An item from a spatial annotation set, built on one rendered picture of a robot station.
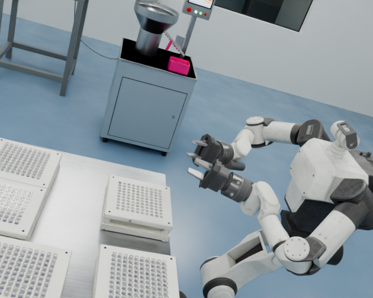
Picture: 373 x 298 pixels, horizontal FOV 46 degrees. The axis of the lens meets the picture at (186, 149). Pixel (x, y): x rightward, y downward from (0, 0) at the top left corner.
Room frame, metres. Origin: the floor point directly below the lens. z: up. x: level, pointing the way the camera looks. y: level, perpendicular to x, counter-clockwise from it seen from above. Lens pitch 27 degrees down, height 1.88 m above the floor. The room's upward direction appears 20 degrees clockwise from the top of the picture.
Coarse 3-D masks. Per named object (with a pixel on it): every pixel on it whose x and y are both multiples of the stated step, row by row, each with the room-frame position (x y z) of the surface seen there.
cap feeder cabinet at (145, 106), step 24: (120, 48) 3.41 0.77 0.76; (120, 72) 3.20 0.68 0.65; (144, 72) 3.24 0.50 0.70; (168, 72) 3.28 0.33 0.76; (192, 72) 3.47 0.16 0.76; (120, 96) 3.20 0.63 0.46; (144, 96) 3.25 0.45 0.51; (168, 96) 3.29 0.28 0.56; (120, 120) 3.21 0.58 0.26; (144, 120) 3.26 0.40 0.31; (168, 120) 3.31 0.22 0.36; (144, 144) 3.28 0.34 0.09; (168, 144) 3.32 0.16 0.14
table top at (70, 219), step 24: (72, 168) 1.49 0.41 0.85; (96, 168) 1.55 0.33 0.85; (120, 168) 1.61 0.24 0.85; (72, 192) 1.34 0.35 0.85; (96, 192) 1.39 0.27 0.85; (48, 216) 1.17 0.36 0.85; (72, 216) 1.21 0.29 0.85; (96, 216) 1.26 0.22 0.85; (48, 240) 1.07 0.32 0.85; (72, 240) 1.10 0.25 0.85; (96, 240) 1.14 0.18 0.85; (120, 240) 1.18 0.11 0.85; (144, 240) 1.22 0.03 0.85; (168, 240) 1.27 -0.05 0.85; (72, 264) 1.00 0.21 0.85; (72, 288) 0.92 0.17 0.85
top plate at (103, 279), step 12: (108, 252) 1.03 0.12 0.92; (120, 252) 1.05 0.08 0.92; (132, 252) 1.06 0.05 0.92; (144, 252) 1.08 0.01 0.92; (108, 264) 0.98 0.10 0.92; (144, 264) 1.03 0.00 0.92; (156, 264) 1.05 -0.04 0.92; (168, 264) 1.07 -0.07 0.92; (108, 276) 0.94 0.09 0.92; (132, 276) 0.97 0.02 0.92; (144, 276) 0.99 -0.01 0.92; (156, 276) 1.00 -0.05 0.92; (168, 276) 1.02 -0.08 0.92; (96, 288) 0.88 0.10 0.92; (108, 288) 0.90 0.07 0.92; (120, 288) 0.91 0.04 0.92; (144, 288) 0.94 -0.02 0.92; (156, 288) 0.96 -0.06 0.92; (168, 288) 0.97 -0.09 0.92
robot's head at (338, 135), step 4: (336, 124) 1.53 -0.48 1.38; (332, 128) 1.53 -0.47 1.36; (336, 128) 1.51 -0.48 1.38; (344, 128) 1.49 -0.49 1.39; (348, 128) 1.51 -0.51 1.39; (332, 132) 1.53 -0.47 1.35; (336, 132) 1.50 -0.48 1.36; (340, 132) 1.49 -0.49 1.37; (336, 136) 1.51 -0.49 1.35; (340, 136) 1.48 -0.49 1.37; (344, 136) 1.46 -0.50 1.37; (336, 140) 1.50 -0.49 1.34; (340, 140) 1.47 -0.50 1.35; (332, 144) 1.50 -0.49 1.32; (336, 144) 1.49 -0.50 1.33; (340, 144) 1.51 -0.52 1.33; (332, 148) 1.48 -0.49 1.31; (336, 148) 1.48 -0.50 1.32; (340, 148) 1.47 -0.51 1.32; (340, 152) 1.47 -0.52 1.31; (344, 152) 1.48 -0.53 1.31
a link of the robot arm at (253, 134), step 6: (246, 126) 1.83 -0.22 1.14; (252, 126) 1.82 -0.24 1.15; (258, 126) 1.82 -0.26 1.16; (240, 132) 1.77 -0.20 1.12; (246, 132) 1.77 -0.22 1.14; (252, 132) 1.80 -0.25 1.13; (258, 132) 1.81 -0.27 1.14; (246, 138) 1.73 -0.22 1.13; (252, 138) 1.77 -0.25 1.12; (258, 138) 1.81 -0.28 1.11; (252, 144) 1.81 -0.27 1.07; (258, 144) 1.81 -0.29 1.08; (264, 144) 1.82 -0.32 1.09
